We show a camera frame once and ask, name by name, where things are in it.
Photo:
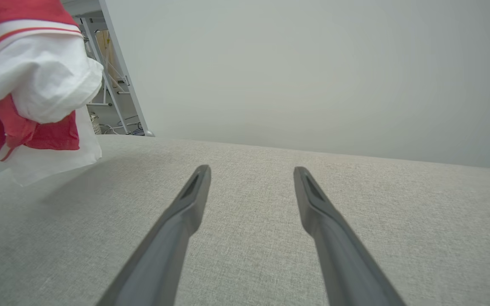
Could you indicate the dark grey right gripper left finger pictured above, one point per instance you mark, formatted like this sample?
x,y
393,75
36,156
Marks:
x,y
164,255

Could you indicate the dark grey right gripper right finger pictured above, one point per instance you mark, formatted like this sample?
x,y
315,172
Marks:
x,y
347,263

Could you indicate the red and white shirt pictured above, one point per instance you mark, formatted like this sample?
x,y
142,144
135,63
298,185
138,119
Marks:
x,y
36,72

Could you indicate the grey-white partition panel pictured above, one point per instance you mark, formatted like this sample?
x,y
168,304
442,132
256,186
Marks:
x,y
313,68

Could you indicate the white metal frame stand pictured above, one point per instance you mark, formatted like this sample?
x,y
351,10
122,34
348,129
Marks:
x,y
111,80

